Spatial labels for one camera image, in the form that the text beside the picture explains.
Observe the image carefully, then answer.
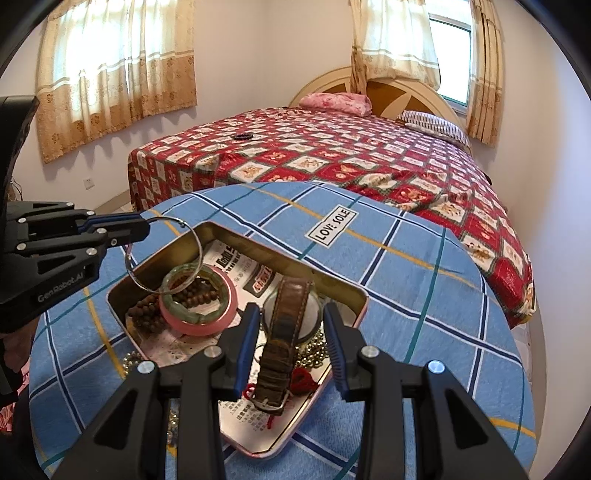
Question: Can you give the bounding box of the pink bangle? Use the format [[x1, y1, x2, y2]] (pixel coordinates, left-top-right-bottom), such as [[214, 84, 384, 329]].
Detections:
[[159, 270, 239, 337]]

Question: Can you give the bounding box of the thin silver bangle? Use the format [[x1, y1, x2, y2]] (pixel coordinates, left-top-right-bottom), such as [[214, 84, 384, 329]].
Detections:
[[124, 216, 205, 292]]

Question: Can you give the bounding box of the window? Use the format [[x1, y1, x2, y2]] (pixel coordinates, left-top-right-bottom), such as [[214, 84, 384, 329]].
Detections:
[[429, 14, 474, 104]]

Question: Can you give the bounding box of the wide beige patterned curtain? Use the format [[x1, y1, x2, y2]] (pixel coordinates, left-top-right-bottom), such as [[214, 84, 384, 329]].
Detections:
[[36, 0, 197, 164]]

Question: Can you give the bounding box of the blue plaid cloth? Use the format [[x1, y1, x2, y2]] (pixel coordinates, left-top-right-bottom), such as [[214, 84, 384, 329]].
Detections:
[[28, 181, 536, 480]]

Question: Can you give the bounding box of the brown leather strap watch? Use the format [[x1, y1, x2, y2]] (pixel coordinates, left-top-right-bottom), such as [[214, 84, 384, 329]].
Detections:
[[256, 277, 321, 411]]

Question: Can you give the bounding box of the green jade bangle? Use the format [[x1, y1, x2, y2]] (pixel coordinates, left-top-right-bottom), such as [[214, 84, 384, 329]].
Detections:
[[160, 263, 230, 321]]

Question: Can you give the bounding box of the striped pillow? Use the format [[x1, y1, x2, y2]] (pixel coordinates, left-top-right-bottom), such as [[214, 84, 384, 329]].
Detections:
[[397, 110, 472, 145]]

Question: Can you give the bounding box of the pink floral pillow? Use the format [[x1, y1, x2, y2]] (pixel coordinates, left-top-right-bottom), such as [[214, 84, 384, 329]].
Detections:
[[298, 91, 372, 115]]

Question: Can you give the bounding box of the pink metal tin box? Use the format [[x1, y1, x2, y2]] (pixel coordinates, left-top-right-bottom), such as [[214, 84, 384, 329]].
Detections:
[[106, 220, 370, 457]]

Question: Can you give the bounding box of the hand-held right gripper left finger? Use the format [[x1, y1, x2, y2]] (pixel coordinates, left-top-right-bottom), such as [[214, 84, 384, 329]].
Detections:
[[51, 302, 262, 480]]

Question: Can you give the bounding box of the narrow beige patterned curtain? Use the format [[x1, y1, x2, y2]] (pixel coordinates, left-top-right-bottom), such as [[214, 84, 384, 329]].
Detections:
[[465, 0, 505, 148]]

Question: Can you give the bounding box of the pearl necklace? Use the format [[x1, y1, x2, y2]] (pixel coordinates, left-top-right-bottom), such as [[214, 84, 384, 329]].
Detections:
[[108, 350, 181, 444]]

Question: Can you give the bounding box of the short beige patterned curtain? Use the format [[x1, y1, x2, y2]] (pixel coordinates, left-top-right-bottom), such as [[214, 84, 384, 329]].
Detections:
[[349, 0, 439, 95]]

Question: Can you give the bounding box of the printed paper liner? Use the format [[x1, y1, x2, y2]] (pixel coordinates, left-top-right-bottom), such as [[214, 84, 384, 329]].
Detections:
[[139, 242, 333, 450]]

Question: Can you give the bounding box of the metallic bead bracelet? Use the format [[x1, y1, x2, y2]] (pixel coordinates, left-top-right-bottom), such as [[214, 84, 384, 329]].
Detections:
[[295, 332, 331, 370]]

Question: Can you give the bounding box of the red patterned bedsheet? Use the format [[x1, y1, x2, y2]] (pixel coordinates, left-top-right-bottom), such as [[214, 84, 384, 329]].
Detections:
[[127, 106, 536, 328]]

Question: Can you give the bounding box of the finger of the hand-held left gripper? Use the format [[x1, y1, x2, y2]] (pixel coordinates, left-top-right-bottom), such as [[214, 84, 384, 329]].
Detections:
[[8, 220, 153, 290], [8, 200, 151, 232]]

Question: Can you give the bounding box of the wooden headboard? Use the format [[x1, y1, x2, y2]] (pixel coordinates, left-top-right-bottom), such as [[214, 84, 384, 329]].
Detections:
[[287, 66, 474, 148]]

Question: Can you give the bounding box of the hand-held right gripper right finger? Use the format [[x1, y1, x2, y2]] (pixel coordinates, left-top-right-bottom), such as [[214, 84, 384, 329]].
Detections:
[[323, 302, 529, 480]]

